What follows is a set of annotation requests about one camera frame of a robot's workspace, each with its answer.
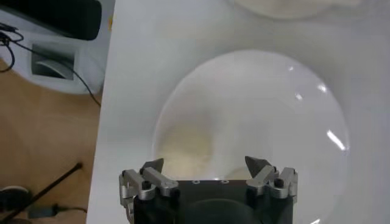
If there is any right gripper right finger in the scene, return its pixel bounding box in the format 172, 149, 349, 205
244, 155, 299, 204

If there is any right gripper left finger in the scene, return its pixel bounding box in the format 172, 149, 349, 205
118, 157, 180, 223

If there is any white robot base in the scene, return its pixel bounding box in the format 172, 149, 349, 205
0, 7, 107, 96

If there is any white round plate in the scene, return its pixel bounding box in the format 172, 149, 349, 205
152, 50, 350, 224

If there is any black floor rod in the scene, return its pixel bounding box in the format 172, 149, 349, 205
0, 163, 83, 224

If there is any grey floor power adapter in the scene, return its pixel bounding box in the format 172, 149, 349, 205
26, 203, 88, 219

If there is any dark round floor object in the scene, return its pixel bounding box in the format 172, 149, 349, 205
0, 185, 32, 214

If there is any cream electric cooking pot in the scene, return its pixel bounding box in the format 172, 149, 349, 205
233, 0, 362, 20

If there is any black robot chassis part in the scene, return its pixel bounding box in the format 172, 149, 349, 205
0, 0, 103, 41

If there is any thin black base cable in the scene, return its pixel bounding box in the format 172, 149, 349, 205
0, 23, 102, 108

